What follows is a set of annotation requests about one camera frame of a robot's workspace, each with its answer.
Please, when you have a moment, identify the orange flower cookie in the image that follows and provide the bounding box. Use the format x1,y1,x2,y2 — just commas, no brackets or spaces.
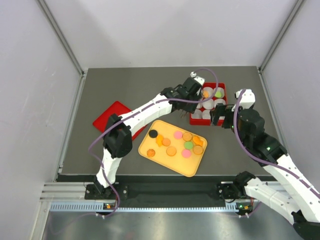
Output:
202,91,210,99

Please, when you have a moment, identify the green round cookie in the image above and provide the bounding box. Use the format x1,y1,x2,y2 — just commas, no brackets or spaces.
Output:
214,91,224,99
184,141,194,150

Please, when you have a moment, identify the red cookie box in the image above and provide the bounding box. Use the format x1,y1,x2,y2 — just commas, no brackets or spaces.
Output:
189,82,228,126

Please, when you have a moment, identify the pink round cookie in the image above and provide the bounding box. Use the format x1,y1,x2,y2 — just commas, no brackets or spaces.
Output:
181,149,192,159
173,130,183,140

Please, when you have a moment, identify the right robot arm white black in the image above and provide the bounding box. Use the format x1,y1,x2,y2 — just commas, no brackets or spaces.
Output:
210,103,320,240

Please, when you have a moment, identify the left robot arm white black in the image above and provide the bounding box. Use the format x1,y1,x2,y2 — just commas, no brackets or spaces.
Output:
94,83,203,199

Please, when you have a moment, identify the orange fish cookie right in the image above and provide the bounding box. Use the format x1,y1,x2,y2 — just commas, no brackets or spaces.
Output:
192,135,204,147

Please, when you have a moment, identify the orange fish cookie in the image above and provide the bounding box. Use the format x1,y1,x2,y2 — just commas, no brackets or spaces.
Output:
192,135,204,147
155,134,164,147

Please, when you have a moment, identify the tan round biscuit top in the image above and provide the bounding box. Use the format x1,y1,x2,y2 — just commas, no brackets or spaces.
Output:
182,132,193,142

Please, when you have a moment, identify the tan round biscuit right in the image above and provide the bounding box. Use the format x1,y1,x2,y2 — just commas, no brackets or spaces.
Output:
192,145,204,155

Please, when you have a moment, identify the small tan round cookie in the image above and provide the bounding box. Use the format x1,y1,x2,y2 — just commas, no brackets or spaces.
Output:
162,138,171,147

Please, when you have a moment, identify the black round cookie left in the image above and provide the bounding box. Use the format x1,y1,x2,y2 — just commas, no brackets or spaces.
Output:
148,129,158,139

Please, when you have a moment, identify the yellow tray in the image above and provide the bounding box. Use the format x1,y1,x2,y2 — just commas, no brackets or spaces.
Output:
138,120,208,177

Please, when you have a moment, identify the orange fish cookie left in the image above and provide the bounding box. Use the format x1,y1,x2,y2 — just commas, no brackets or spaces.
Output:
155,134,164,147

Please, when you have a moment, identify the orange swirl cookie left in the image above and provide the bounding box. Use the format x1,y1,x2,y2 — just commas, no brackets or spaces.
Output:
146,149,156,158

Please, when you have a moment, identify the red box lid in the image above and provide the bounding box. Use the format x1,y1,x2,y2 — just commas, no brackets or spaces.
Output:
92,101,132,133

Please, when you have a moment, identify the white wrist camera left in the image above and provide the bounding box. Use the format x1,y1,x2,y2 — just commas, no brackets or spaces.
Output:
190,71,206,86

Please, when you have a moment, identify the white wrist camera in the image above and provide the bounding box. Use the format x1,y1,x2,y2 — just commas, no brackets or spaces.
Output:
234,89,256,109
190,71,206,86

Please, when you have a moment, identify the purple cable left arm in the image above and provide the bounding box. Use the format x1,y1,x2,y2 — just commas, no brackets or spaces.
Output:
87,68,220,218

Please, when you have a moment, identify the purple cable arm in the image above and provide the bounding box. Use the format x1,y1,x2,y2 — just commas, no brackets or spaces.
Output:
87,68,220,218
232,89,320,200

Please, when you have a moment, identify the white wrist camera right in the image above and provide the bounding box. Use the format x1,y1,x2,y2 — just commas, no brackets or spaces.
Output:
234,89,256,109

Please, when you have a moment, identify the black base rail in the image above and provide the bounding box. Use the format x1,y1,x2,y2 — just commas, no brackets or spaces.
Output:
85,181,247,206

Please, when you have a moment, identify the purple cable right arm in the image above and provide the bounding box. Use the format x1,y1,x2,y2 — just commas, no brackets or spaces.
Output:
232,89,320,200

